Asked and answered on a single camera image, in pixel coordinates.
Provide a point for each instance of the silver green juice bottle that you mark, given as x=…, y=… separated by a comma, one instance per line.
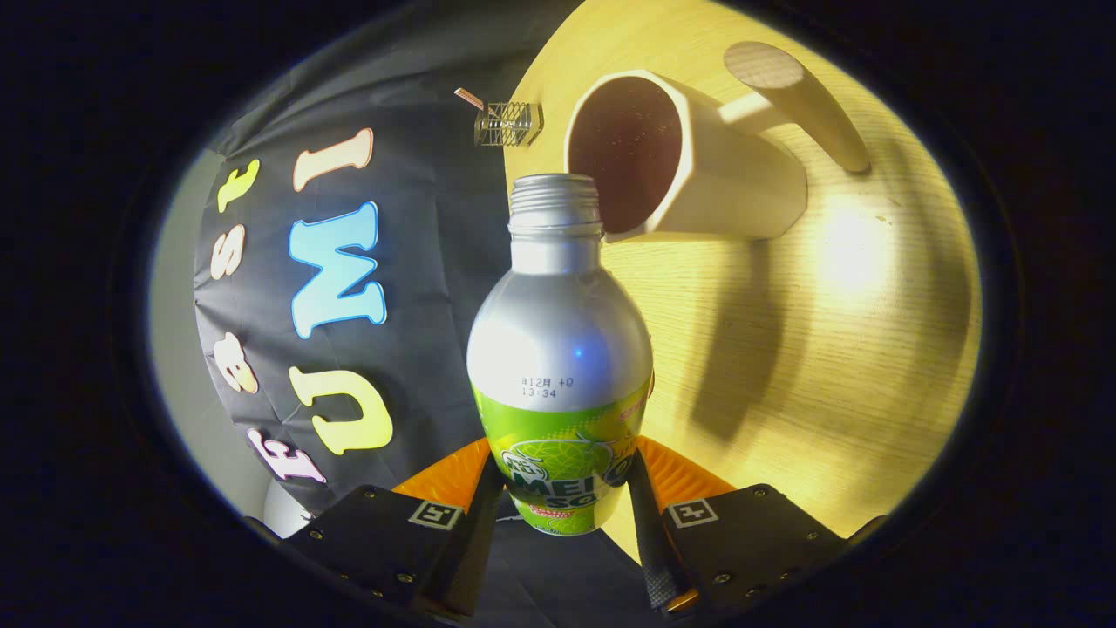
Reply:
x=558, y=331

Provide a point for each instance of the wooden table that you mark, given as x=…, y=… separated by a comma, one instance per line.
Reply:
x=828, y=349

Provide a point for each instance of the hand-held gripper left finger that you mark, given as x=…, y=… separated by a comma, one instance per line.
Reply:
x=475, y=558

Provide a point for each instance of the pink striped straw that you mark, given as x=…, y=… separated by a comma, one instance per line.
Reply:
x=469, y=98

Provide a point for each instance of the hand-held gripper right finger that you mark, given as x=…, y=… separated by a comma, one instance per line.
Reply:
x=649, y=549

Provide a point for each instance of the black backdrop cloth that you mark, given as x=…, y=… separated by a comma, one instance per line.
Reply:
x=418, y=262

